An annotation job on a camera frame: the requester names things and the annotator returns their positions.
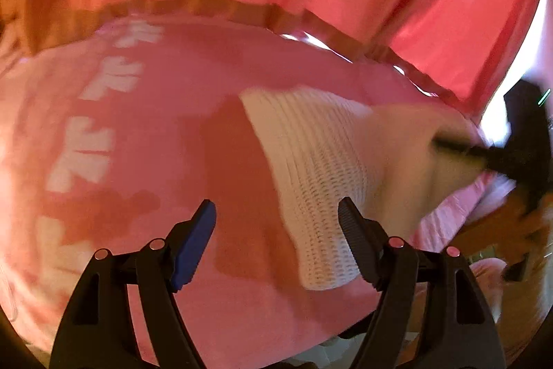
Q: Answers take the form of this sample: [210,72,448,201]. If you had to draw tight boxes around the pink patterned blanket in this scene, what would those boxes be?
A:
[0,12,519,369]

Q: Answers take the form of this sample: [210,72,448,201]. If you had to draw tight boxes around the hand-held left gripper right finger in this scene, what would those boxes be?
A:
[339,197,506,369]

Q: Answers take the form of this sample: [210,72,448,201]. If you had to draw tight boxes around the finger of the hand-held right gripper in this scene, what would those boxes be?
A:
[432,138,492,169]

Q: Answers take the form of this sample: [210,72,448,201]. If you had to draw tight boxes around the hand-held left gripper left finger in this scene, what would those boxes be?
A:
[49,200,216,369]

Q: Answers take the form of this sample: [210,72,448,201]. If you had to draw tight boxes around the person's right hand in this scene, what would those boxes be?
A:
[453,196,553,257]

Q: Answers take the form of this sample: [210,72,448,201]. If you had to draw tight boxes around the white knit sweater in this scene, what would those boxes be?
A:
[240,88,489,292]

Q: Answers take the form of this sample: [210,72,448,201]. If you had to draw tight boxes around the person's right forearm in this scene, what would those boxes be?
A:
[493,257,551,357]

